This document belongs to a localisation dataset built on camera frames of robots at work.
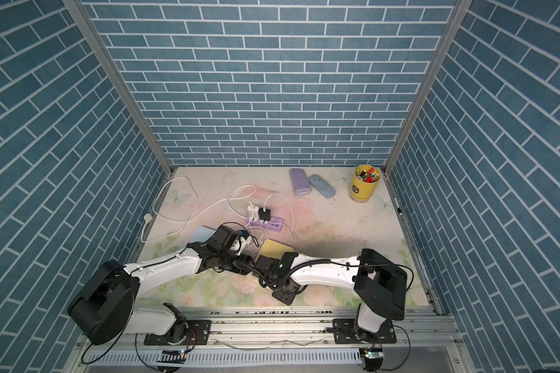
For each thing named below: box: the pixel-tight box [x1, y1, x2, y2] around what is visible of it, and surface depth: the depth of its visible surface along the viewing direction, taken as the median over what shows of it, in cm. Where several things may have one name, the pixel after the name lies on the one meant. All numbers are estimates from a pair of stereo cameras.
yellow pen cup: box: [350, 163, 382, 203], surface depth 104 cm
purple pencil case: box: [289, 167, 312, 199], surface depth 117 cm
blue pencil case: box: [308, 174, 336, 199], surface depth 114 cm
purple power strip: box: [245, 216, 284, 233], surface depth 100 cm
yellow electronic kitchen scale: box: [255, 239, 295, 261], surface depth 93 cm
